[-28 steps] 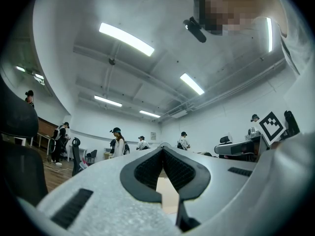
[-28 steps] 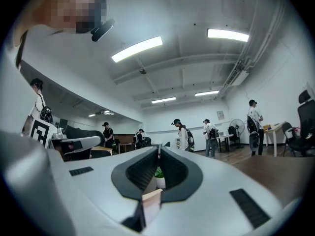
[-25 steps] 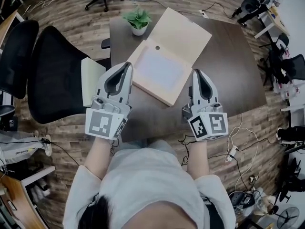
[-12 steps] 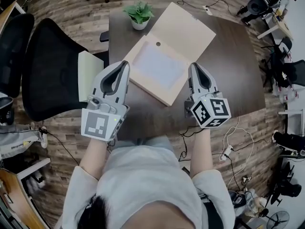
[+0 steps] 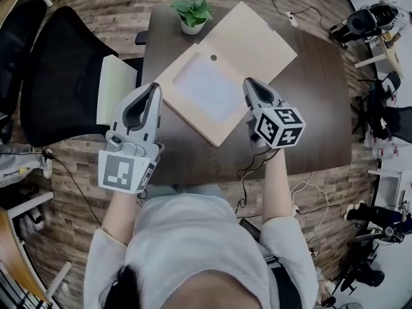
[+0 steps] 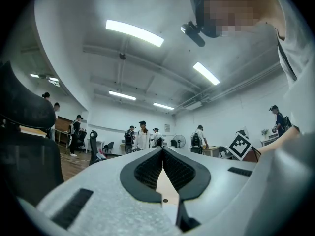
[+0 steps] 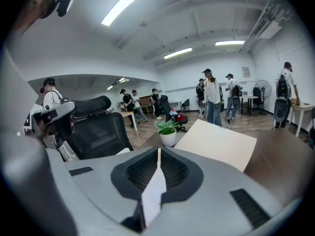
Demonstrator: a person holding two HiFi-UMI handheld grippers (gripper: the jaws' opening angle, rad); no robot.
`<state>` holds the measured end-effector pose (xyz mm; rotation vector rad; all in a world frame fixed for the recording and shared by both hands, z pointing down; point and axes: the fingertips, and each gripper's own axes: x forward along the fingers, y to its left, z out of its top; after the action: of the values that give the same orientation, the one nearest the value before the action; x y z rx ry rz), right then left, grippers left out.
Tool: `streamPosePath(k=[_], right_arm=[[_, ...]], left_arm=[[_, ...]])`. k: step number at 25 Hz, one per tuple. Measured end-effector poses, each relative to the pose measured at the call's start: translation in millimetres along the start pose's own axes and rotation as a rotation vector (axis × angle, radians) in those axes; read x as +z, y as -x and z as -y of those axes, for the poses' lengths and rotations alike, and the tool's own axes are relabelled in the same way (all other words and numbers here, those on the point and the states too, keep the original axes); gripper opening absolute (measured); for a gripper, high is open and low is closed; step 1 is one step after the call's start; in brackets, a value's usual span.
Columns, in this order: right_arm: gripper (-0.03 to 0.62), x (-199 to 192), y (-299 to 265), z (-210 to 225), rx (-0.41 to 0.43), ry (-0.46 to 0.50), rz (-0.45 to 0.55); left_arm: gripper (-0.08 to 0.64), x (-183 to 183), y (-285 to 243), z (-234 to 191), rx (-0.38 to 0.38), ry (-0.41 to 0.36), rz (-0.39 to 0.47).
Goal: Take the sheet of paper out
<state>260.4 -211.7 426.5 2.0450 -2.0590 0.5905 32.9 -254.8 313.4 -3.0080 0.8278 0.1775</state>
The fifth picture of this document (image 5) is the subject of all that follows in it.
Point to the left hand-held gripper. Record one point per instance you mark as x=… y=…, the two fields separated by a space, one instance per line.
x=117 y=171

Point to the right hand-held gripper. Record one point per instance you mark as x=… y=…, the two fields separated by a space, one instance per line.
x=280 y=127

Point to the white A4 paper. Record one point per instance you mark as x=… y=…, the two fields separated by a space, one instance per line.
x=209 y=89

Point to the person's left forearm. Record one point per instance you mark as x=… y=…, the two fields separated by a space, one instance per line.
x=120 y=217

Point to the person's right forearm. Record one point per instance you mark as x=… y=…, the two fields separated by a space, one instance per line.
x=275 y=188

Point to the pale cushion on chair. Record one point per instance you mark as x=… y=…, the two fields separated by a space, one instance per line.
x=114 y=89

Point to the white power strip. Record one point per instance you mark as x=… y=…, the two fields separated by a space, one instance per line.
x=292 y=18
x=295 y=209

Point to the black mesh office chair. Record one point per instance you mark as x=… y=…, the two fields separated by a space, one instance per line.
x=16 y=50
x=392 y=117
x=64 y=76

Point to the person's jeans legs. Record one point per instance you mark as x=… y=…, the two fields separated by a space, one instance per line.
x=183 y=190

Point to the green potted plant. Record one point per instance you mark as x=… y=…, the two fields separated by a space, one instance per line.
x=193 y=14

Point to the clear plastic storage bins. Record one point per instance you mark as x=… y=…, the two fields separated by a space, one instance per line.
x=383 y=150

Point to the person's white shirt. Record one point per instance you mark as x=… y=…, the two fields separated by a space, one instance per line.
x=193 y=243

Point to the orange wooden desk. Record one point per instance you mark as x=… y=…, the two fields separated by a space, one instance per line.
x=13 y=256

